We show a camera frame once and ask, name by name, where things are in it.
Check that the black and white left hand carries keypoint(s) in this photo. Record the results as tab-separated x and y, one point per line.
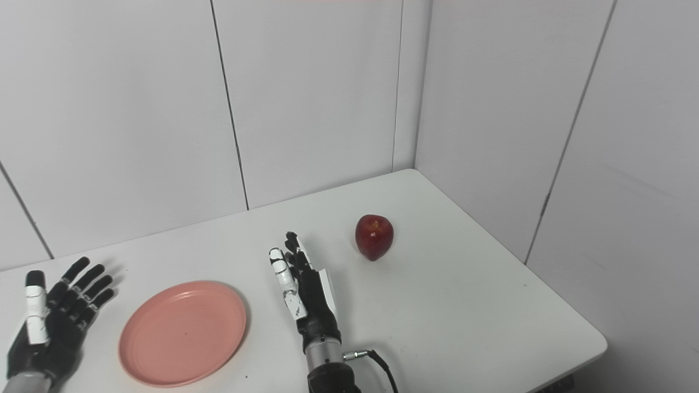
57	333

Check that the black and white right hand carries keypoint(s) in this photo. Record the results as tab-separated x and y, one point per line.
317	311

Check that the red apple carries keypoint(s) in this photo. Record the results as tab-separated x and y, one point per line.
374	237

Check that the pink round plate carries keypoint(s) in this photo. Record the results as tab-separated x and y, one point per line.
183	333

